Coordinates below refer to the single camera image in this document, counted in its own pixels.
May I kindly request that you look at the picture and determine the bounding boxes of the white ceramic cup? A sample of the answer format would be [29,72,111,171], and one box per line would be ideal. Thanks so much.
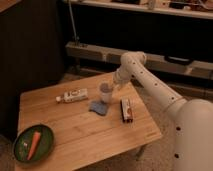
[99,82,113,103]

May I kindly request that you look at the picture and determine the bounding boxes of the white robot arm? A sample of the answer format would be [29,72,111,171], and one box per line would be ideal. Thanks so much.
[113,52,213,171]

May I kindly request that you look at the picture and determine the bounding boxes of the small snack box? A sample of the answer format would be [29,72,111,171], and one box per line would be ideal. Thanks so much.
[120,99,133,122]

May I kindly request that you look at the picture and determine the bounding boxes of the blue cloth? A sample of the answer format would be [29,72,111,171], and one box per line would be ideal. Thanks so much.
[89,101,108,116]

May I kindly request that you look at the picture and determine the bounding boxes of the white plastic bottle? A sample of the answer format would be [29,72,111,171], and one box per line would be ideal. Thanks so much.
[56,88,88,103]

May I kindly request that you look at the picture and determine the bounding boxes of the wooden table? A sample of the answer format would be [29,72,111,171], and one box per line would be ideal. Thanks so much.
[15,73,162,171]

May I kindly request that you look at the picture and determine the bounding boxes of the metal stand pole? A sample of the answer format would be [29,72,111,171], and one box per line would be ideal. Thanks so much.
[68,0,80,46]

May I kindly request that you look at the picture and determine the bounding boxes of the orange carrot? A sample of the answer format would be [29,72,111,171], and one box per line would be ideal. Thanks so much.
[27,131,41,160]

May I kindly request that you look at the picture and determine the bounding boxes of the green plate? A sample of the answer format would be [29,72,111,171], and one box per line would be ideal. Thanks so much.
[13,124,55,165]

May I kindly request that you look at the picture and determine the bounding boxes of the wooden shelf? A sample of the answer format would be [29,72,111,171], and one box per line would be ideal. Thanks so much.
[62,0,213,20]

